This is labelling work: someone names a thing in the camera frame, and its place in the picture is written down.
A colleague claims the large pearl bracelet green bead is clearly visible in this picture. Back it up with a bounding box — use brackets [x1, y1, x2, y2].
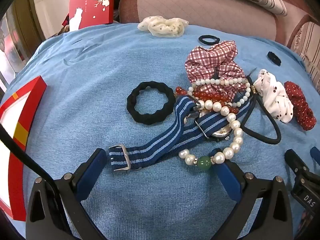
[178, 100, 244, 171]

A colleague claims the dark red dotted scrunchie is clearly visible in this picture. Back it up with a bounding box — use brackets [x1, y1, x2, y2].
[284, 81, 317, 131]

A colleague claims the white dotted scrunchie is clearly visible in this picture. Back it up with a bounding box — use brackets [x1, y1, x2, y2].
[253, 69, 293, 124]

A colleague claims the thick black braided hair tie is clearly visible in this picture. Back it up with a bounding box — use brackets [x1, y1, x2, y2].
[126, 81, 176, 126]

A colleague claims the blue striped strap watch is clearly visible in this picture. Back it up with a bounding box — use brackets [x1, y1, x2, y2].
[108, 96, 249, 171]

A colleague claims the red bead bracelet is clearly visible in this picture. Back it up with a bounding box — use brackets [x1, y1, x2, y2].
[175, 86, 239, 114]

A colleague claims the small white bead bracelet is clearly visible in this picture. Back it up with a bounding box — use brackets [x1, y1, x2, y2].
[187, 77, 252, 108]

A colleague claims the red plaid scrunchie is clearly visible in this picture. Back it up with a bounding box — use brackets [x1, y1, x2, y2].
[184, 41, 246, 102]

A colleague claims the red shallow tray box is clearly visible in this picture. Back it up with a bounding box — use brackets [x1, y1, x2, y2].
[1, 76, 47, 222]

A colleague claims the blue cloth table cover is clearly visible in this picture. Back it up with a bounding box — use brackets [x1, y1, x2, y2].
[0, 23, 320, 240]

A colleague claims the wooden glass door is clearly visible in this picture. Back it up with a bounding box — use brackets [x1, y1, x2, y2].
[1, 0, 46, 96]

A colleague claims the cream dotted scrunchie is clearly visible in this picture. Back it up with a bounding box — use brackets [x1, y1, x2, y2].
[137, 16, 189, 37]

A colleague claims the red cat box lid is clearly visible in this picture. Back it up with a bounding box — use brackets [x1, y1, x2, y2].
[69, 0, 114, 31]

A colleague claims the black cable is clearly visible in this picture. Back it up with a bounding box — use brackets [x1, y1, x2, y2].
[0, 123, 66, 201]

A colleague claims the small black hair tie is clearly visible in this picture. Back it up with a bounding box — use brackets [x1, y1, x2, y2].
[267, 51, 282, 67]

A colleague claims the thin black hair tie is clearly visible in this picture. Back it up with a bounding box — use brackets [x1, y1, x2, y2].
[198, 34, 221, 46]

